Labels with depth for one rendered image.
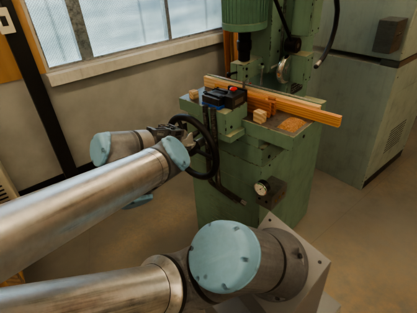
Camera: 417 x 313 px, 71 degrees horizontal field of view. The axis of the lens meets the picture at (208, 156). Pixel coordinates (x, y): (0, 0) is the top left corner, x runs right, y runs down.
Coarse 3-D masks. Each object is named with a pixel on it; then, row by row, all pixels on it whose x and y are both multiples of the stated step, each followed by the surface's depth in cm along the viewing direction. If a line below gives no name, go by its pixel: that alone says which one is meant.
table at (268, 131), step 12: (180, 108) 140; (192, 108) 134; (252, 120) 114; (276, 120) 113; (312, 120) 111; (240, 132) 115; (252, 132) 115; (264, 132) 110; (276, 132) 106; (288, 132) 105; (300, 132) 105; (312, 132) 114; (276, 144) 109; (288, 144) 105
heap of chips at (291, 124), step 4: (284, 120) 110; (288, 120) 109; (292, 120) 108; (296, 120) 108; (300, 120) 109; (280, 124) 109; (284, 124) 108; (288, 124) 107; (292, 124) 107; (296, 124) 107; (300, 124) 108; (280, 128) 108; (284, 128) 107; (288, 128) 106; (292, 128) 106; (296, 128) 106; (292, 132) 105
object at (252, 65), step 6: (252, 60) 122; (258, 60) 124; (234, 66) 121; (240, 66) 119; (246, 66) 119; (252, 66) 122; (240, 72) 120; (246, 72) 121; (252, 72) 124; (258, 72) 127; (234, 78) 124; (240, 78) 121; (246, 78) 122
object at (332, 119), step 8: (280, 104) 118; (288, 104) 116; (296, 104) 115; (288, 112) 118; (296, 112) 115; (304, 112) 113; (312, 112) 110; (320, 112) 108; (328, 112) 107; (320, 120) 110; (328, 120) 107; (336, 120) 105
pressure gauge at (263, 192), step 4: (260, 180) 117; (264, 180) 117; (256, 184) 117; (260, 184) 116; (264, 184) 115; (268, 184) 116; (256, 188) 118; (260, 188) 117; (264, 188) 115; (268, 188) 115; (256, 192) 119; (260, 192) 118; (264, 192) 116; (268, 192) 117
